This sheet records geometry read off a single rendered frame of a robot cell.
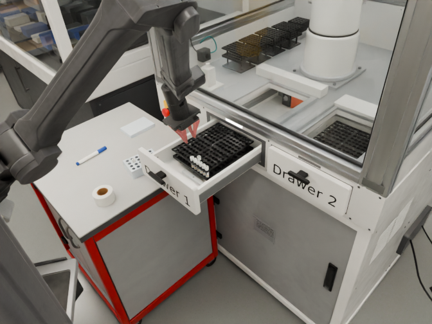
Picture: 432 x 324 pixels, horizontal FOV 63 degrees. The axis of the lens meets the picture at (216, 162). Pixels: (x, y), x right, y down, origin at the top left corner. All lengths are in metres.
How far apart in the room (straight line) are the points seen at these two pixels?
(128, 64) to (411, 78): 1.38
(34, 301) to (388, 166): 0.85
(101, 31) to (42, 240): 1.92
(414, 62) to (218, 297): 1.41
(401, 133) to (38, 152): 0.75
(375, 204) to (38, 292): 0.90
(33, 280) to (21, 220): 2.30
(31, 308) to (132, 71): 1.70
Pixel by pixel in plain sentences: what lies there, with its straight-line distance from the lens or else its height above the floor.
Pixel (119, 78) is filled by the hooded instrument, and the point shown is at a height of 0.86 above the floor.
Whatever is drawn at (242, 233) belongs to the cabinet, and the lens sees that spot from 1.64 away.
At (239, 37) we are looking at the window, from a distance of 1.11.
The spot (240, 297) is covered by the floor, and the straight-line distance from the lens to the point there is 1.86.
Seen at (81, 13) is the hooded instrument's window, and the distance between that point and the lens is 1.74.
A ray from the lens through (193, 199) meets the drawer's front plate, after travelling 1.04.
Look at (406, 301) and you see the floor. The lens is 2.01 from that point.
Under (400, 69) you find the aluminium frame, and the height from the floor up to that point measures 1.28.
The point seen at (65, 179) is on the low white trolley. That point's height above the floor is 0.76.
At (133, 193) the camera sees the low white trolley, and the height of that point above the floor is 0.76.
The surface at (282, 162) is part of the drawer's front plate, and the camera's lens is 1.14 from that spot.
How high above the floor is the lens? 1.62
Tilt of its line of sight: 39 degrees down
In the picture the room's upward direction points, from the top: 4 degrees counter-clockwise
